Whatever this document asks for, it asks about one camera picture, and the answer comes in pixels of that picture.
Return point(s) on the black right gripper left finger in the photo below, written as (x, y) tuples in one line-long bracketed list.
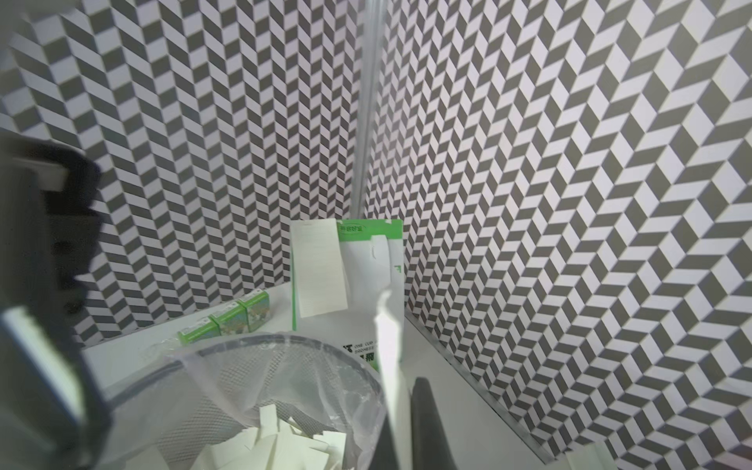
[(385, 455)]

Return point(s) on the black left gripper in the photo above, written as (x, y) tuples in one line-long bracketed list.
[(53, 415)]

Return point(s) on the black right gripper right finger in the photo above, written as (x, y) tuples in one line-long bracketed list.
[(430, 449)]

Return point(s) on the white receipt piece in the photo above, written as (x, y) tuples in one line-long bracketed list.
[(389, 332)]

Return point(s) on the pile of receipt scraps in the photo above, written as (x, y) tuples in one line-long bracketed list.
[(277, 441)]

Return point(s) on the clear plastic bin liner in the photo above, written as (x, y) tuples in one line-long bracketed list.
[(252, 393)]

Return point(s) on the mesh waste bin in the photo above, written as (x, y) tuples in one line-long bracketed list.
[(235, 405)]

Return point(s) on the green drink carton pack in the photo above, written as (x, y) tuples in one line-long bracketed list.
[(241, 316)]

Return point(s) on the green white bag back left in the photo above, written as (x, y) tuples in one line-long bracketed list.
[(372, 252)]

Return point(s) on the aluminium corner post left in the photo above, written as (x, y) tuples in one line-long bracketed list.
[(373, 34)]

